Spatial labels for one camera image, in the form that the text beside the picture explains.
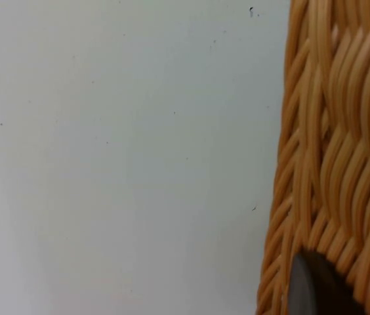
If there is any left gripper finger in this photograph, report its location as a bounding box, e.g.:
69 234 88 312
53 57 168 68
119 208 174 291
286 251 367 315

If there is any pale brown wicker basket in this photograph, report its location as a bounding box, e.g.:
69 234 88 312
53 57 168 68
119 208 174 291
256 0 370 315

